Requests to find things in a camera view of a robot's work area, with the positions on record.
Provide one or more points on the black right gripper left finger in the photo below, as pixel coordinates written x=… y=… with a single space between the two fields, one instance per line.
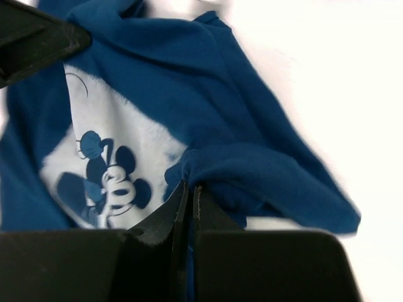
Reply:
x=144 y=263

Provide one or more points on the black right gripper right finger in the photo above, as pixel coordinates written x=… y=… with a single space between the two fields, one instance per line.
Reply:
x=233 y=264

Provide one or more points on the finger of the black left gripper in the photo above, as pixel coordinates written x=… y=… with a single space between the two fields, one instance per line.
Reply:
x=32 y=40

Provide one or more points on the blue printed t-shirt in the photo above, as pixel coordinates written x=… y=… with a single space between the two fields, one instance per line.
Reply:
x=102 y=139

